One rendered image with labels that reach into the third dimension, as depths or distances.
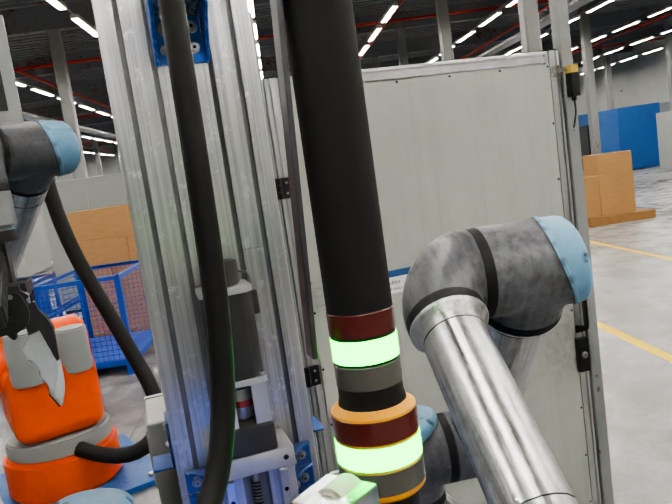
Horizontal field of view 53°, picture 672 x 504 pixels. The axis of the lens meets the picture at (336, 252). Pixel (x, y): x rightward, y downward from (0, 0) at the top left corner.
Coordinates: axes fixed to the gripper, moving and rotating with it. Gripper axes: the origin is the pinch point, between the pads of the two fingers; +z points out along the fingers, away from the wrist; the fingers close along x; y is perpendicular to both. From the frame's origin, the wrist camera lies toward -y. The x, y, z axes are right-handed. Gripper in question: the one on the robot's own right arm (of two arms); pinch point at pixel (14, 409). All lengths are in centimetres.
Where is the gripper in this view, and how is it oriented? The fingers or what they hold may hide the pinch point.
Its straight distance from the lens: 85.4
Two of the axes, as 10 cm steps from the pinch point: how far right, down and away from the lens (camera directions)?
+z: 1.4, 9.8, 1.3
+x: -9.4, 1.7, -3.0
